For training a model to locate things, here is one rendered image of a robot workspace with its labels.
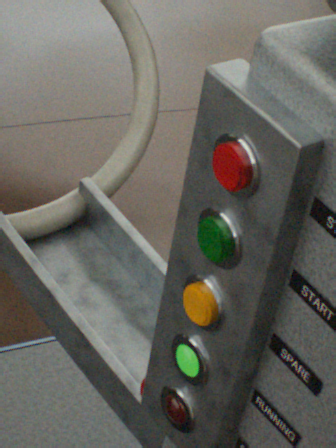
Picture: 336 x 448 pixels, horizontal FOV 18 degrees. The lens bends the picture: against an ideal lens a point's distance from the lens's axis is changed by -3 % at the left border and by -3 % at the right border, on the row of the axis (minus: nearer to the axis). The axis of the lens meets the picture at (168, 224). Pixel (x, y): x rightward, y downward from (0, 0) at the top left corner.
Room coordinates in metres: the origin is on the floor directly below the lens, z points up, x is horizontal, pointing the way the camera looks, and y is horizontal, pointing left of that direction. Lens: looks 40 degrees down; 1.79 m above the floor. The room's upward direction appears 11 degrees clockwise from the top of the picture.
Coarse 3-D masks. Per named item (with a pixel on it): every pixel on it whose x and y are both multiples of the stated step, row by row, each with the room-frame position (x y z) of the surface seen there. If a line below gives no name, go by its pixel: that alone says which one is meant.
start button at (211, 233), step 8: (200, 224) 0.45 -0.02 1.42; (208, 224) 0.45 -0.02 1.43; (216, 224) 0.44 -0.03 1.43; (200, 232) 0.45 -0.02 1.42; (208, 232) 0.45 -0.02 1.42; (216, 232) 0.44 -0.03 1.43; (224, 232) 0.44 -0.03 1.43; (200, 240) 0.45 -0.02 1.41; (208, 240) 0.44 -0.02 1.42; (216, 240) 0.44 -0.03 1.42; (224, 240) 0.44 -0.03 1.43; (200, 248) 0.45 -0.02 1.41; (208, 248) 0.44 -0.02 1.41; (216, 248) 0.44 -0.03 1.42; (224, 248) 0.44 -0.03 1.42; (208, 256) 0.44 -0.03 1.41; (216, 256) 0.44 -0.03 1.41; (224, 256) 0.44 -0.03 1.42
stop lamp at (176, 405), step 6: (168, 396) 0.45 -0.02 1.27; (174, 396) 0.45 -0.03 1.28; (168, 402) 0.45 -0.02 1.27; (174, 402) 0.45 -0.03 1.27; (168, 408) 0.45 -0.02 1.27; (174, 408) 0.44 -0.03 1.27; (180, 408) 0.44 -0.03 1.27; (168, 414) 0.45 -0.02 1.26; (174, 414) 0.44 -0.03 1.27; (180, 414) 0.44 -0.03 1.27; (174, 420) 0.44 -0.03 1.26; (180, 420) 0.44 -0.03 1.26
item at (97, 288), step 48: (96, 192) 0.84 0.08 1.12; (0, 240) 0.76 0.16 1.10; (48, 240) 0.80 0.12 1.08; (96, 240) 0.81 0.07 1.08; (144, 240) 0.78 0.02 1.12; (48, 288) 0.69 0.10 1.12; (96, 288) 0.74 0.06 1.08; (144, 288) 0.76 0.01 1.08; (96, 336) 0.64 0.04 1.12; (144, 336) 0.69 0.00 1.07; (96, 384) 0.62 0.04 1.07; (144, 432) 0.56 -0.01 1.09
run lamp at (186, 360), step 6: (180, 348) 0.45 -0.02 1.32; (186, 348) 0.45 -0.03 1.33; (180, 354) 0.45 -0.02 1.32; (186, 354) 0.44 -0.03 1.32; (192, 354) 0.44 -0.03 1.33; (180, 360) 0.45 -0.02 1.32; (186, 360) 0.44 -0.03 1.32; (192, 360) 0.44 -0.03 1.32; (180, 366) 0.44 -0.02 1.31; (186, 366) 0.44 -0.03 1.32; (192, 366) 0.44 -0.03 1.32; (186, 372) 0.44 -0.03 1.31; (192, 372) 0.44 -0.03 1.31
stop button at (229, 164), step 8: (224, 144) 0.45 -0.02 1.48; (232, 144) 0.45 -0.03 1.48; (216, 152) 0.45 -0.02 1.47; (224, 152) 0.45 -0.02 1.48; (232, 152) 0.44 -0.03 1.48; (240, 152) 0.44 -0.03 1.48; (216, 160) 0.45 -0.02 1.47; (224, 160) 0.45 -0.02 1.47; (232, 160) 0.44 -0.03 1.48; (240, 160) 0.44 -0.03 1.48; (216, 168) 0.45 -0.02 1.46; (224, 168) 0.44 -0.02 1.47; (232, 168) 0.44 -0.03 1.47; (240, 168) 0.44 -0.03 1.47; (216, 176) 0.45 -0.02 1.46; (224, 176) 0.44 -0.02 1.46; (232, 176) 0.44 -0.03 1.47; (240, 176) 0.44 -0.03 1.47; (248, 176) 0.44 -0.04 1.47; (224, 184) 0.44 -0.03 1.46; (232, 184) 0.44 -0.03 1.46; (240, 184) 0.44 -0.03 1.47
